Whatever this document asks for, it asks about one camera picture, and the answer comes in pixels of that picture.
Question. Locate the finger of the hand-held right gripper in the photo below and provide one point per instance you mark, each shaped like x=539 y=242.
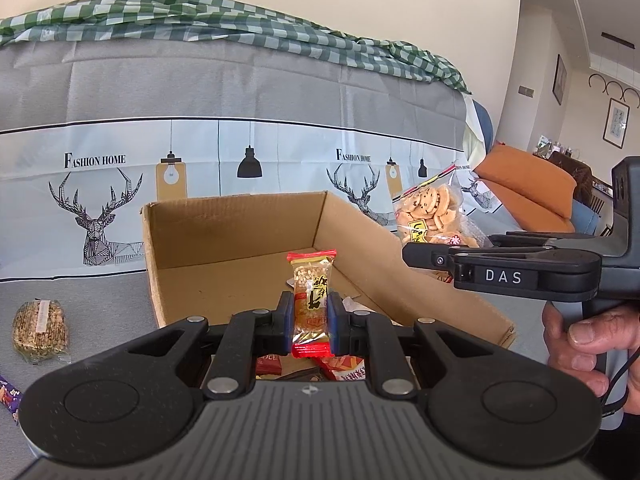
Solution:
x=525 y=239
x=500 y=276

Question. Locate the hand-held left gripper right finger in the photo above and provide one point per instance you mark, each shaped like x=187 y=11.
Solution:
x=334 y=326

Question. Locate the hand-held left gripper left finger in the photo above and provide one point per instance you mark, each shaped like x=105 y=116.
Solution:
x=286 y=321

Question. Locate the white purple stick packet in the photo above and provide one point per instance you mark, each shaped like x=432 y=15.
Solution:
x=356 y=304

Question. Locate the red edged peanut crisp packet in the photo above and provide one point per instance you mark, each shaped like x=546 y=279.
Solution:
x=310 y=300

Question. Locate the brown cardboard box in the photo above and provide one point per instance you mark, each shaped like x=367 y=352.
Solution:
x=235 y=240

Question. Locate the clear bag of biscuits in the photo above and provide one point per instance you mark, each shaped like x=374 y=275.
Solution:
x=430 y=207

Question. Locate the person's right hand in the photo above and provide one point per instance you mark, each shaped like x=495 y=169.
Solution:
x=590 y=335

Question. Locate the orange cushion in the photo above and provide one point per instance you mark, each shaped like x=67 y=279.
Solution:
x=520 y=212
x=530 y=175

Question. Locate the blue upholstered seat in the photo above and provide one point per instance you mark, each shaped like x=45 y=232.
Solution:
x=585 y=217

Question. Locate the red white snack packet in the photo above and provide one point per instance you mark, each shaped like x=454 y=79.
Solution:
x=342 y=367

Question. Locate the dark wooden cabinet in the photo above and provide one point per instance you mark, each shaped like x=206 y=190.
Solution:
x=575 y=170

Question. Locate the grey deer print sofa cover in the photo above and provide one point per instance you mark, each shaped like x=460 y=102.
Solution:
x=250 y=90

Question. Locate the clear bag of peanuts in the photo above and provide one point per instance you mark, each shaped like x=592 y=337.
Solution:
x=40 y=327

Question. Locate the purple candy bar wrapper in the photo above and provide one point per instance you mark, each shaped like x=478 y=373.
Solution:
x=9 y=396

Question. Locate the green checked cloth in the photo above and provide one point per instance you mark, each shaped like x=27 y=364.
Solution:
x=200 y=15

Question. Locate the wall switch plate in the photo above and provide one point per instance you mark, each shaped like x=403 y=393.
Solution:
x=526 y=91

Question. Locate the dark framed wall picture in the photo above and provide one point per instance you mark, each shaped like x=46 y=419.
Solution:
x=559 y=80

